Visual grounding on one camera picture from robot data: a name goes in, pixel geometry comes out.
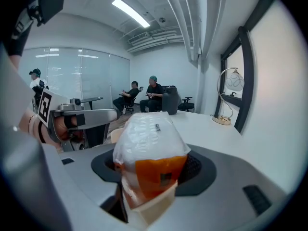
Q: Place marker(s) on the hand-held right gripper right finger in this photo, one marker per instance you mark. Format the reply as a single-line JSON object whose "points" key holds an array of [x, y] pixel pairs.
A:
{"points": [[216, 208]]}

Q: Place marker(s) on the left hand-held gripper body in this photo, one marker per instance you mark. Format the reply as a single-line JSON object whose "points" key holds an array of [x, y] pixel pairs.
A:
{"points": [[48, 107]]}

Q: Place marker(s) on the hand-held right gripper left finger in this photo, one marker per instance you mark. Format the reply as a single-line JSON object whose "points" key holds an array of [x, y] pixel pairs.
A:
{"points": [[81, 184]]}

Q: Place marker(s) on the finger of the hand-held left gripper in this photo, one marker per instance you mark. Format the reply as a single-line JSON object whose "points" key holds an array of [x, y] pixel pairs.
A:
{"points": [[101, 115]]}

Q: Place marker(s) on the white and orange tissues pack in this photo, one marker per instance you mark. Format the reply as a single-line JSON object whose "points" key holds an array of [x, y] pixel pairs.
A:
{"points": [[149, 138]]}

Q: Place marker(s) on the person's left forearm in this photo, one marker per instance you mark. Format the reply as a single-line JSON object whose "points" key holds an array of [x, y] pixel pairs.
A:
{"points": [[25, 125]]}

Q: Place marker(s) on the person's left hand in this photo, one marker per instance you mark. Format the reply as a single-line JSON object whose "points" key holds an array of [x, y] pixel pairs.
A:
{"points": [[60, 126]]}

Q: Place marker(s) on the small dark side table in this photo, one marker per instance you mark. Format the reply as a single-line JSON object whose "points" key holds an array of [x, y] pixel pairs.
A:
{"points": [[92, 99]]}

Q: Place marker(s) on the black office chair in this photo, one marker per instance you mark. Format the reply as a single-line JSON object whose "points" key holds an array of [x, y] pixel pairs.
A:
{"points": [[39, 90], [187, 105], [133, 102]]}

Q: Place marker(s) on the tan wooden board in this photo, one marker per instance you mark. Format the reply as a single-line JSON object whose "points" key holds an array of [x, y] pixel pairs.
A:
{"points": [[116, 135]]}

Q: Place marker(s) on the black wristband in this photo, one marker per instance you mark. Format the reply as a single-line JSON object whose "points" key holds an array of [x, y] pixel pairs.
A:
{"points": [[41, 135]]}

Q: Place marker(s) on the dark grey bag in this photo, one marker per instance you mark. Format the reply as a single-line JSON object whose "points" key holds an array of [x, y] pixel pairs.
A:
{"points": [[170, 101]]}

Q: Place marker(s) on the white ceiling air conditioner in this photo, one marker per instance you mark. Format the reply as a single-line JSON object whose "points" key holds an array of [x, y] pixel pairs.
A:
{"points": [[139, 37]]}

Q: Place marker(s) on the long ceiling light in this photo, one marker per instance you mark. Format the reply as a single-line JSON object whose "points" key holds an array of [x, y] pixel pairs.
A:
{"points": [[131, 12]]}

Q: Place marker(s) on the white ceiling pipes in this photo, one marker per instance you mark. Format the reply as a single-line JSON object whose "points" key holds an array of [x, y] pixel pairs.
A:
{"points": [[185, 20]]}

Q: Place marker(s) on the gold table lamp white shade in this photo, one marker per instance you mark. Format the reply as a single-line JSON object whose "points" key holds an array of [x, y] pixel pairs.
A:
{"points": [[234, 82]]}

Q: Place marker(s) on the black head-mounted camera rig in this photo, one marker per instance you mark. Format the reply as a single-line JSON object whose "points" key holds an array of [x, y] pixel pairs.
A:
{"points": [[51, 3]]}

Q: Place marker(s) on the black window frame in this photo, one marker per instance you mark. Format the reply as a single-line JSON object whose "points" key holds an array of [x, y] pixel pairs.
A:
{"points": [[247, 68]]}

